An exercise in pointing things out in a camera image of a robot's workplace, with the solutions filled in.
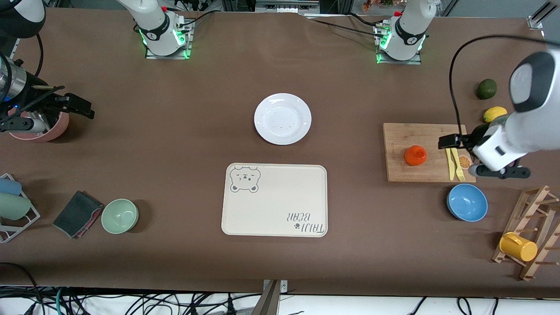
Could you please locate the cream tray with bear print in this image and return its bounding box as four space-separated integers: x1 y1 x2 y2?
221 163 329 238

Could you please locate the yellow mug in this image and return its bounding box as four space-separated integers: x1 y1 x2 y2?
499 232 538 263

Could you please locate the yellow lemon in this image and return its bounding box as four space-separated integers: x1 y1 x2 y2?
483 106 508 123

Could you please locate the aluminium frame rail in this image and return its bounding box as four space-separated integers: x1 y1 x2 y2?
221 0 350 18

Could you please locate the blue bowl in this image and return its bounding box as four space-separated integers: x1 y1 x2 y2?
446 183 489 223

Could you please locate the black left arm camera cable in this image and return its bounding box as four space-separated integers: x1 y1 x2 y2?
449 34 560 137

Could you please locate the dark grey folded cloth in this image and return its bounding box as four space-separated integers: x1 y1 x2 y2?
52 190 105 239

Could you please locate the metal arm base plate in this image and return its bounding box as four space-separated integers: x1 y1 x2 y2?
144 17 194 60
375 22 423 65

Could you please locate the orange fruit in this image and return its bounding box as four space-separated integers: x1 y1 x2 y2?
404 145 427 167

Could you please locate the aluminium mount post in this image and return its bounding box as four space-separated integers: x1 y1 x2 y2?
262 279 289 315

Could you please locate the pale green cup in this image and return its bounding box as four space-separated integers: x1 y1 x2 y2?
0 192 32 221

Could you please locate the black base power cable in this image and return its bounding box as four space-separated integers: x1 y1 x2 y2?
306 17 385 39
345 12 386 28
175 11 217 28

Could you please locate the pink bowl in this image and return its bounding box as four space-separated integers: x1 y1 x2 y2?
8 109 70 143

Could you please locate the wooden cutting board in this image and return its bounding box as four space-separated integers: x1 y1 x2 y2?
383 122 477 183

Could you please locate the aluminium corner profile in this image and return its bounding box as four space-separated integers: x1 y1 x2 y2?
527 0 560 30

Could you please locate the pale green bowl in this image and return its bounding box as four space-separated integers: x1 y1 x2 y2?
101 199 139 235

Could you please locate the wooden mug rack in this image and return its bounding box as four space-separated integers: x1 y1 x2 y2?
491 185 560 281

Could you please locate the white wire cup rack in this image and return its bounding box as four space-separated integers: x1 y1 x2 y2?
0 173 41 244

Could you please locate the white round plate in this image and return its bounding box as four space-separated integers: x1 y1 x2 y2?
254 93 312 146

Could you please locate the dark green lime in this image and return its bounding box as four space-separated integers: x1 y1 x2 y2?
476 78 497 100

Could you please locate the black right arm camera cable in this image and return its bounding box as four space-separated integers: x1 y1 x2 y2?
34 33 45 78

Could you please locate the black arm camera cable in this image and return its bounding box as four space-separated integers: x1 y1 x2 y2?
34 33 45 78
449 34 560 137

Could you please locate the light blue cup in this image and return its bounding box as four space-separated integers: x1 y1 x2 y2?
0 177 22 196

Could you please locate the yellow plastic fork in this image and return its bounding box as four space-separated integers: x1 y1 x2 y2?
451 147 466 182

